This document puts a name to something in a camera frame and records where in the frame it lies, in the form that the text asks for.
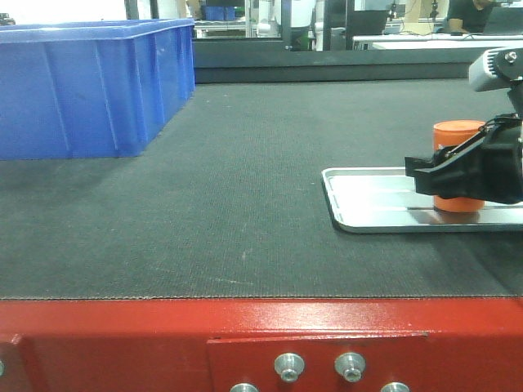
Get white background table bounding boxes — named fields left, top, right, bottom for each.
left=352, top=33, right=522, bottom=51

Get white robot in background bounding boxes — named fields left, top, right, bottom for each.
left=256, top=0, right=326, bottom=51

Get blue crate on belt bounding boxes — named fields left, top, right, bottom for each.
left=1, top=19, right=195, bottom=160

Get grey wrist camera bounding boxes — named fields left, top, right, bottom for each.
left=468, top=46, right=522, bottom=91

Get seated person in black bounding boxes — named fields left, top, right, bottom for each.
left=446, top=0, right=498, bottom=33

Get silver metal tray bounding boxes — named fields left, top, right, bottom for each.
left=321, top=167, right=522, bottom=234

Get red conveyor frame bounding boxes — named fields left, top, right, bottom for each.
left=1, top=297, right=522, bottom=391

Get black conveyor belt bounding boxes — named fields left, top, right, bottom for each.
left=1, top=80, right=522, bottom=300

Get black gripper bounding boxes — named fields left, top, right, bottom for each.
left=405, top=116, right=522, bottom=204

